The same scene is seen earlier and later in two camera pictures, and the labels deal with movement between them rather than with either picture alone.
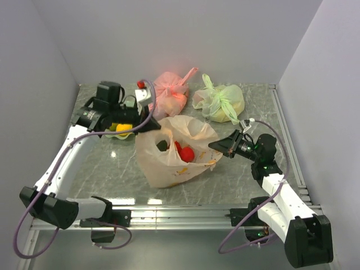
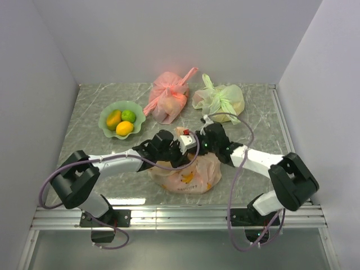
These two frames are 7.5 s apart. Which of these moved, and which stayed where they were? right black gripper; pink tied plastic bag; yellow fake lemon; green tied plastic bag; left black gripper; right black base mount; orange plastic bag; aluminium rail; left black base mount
Moved: left black gripper; right black gripper; orange plastic bag
Stayed: left black base mount; right black base mount; pink tied plastic bag; green tied plastic bag; aluminium rail; yellow fake lemon
